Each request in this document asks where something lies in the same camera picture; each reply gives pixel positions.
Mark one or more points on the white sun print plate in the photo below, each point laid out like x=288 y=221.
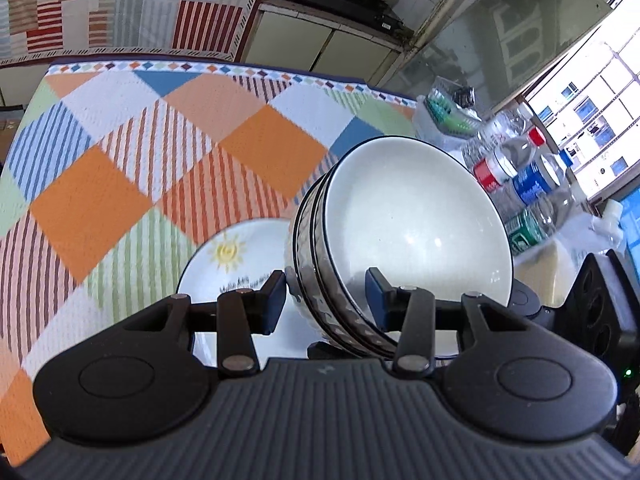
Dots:
x=235 y=270

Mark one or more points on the cream base cabinet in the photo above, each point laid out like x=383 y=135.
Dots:
x=325 y=45

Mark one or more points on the white plastic jug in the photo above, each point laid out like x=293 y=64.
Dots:
x=607 y=221

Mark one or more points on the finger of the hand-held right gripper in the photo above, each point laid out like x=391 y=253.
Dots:
x=525 y=301

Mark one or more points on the red label water bottle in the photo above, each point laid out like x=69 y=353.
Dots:
x=492 y=172

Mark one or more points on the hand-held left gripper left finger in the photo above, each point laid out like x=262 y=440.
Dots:
x=275 y=300

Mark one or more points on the clear plastic storage box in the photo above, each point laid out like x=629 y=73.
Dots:
x=442 y=112

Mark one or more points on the clear plastic water bottle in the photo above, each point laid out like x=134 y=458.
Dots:
x=502 y=122

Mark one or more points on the striped patchwork cloth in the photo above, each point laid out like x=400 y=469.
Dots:
x=125 y=5

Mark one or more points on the checked patchwork tablecloth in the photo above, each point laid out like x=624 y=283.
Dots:
x=125 y=160

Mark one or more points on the green label water bottle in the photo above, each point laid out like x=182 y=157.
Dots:
x=525 y=232

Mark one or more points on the white black-rimmed bowl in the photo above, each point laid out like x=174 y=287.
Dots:
x=316 y=260
x=296 y=270
x=415 y=225

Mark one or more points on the glass cabinet door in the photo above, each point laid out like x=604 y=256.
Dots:
x=500 y=35

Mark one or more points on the bright window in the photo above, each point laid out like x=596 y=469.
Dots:
x=595 y=105

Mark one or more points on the blue label water bottle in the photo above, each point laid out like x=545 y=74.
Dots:
x=530 y=185

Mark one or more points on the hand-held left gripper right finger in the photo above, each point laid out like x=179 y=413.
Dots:
x=375 y=290

